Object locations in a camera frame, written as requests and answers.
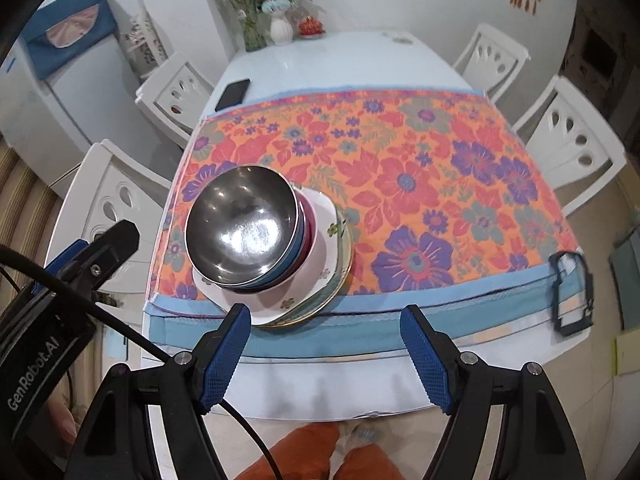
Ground red ornament on dish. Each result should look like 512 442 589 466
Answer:
297 16 326 39

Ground white floral square plate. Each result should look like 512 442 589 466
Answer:
192 186 340 326

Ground white chair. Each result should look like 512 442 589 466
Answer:
512 75 627 217
46 140 171 327
134 52 214 148
452 23 530 104

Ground magenta bowl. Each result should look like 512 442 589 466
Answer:
274 190 316 285

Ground white chair near right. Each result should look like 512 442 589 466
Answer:
512 75 627 217

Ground white chair near left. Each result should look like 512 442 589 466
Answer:
46 140 171 327

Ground black smartphone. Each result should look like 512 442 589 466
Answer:
215 79 250 112

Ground black cable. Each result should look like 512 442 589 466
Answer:
0 244 279 480

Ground stainless steel bowl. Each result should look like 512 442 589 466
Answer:
184 165 305 289

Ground blue fridge cover cloth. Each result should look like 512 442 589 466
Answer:
21 0 118 80

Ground white chair far left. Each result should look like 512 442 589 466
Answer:
134 52 214 148

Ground green rimmed round plate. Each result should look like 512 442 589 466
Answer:
260 207 354 330

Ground white refrigerator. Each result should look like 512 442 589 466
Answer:
1 34 182 197

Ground blue bowl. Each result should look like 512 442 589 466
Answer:
230 186 305 290

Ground orange trousers legs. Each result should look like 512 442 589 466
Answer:
234 421 409 480

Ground white chair far right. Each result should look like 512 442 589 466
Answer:
452 23 530 104

